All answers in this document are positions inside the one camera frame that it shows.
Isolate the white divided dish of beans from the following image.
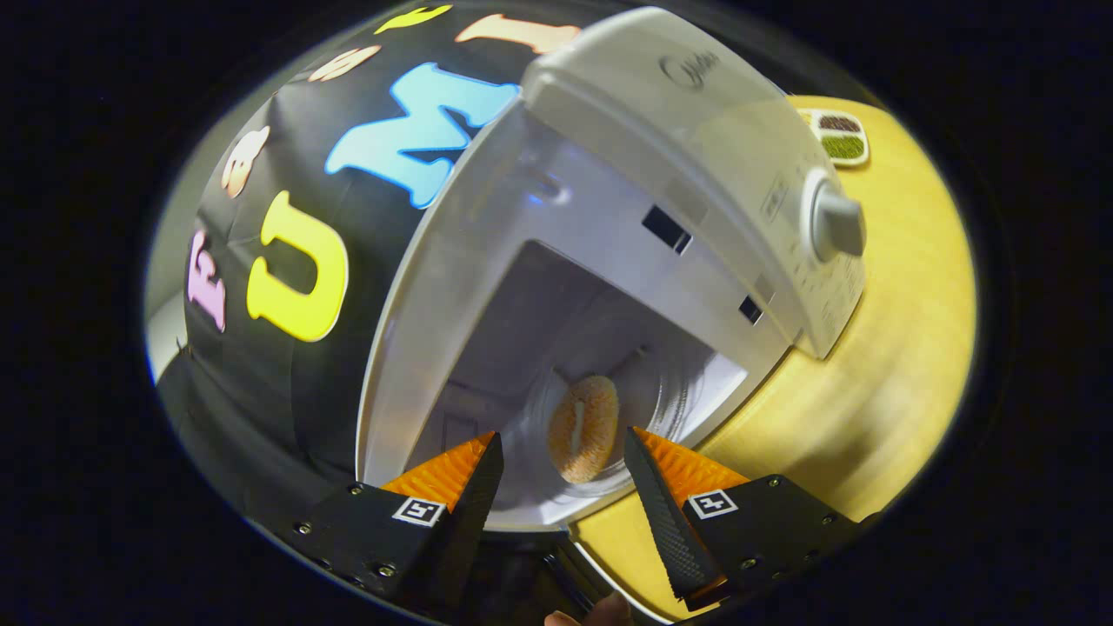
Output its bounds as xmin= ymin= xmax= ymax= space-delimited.
xmin=798 ymin=108 xmax=870 ymax=169

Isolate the white microwave oven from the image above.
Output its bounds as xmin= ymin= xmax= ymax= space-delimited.
xmin=355 ymin=7 xmax=868 ymax=533

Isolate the brown bread roll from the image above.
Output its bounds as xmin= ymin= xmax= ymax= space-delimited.
xmin=547 ymin=374 xmax=621 ymax=485

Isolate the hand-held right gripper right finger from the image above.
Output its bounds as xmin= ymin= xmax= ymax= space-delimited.
xmin=623 ymin=425 xmax=876 ymax=612

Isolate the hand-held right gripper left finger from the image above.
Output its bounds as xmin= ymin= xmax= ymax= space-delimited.
xmin=290 ymin=430 xmax=505 ymax=614

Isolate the black backdrop cloth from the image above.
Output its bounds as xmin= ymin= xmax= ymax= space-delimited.
xmin=157 ymin=0 xmax=583 ymax=523

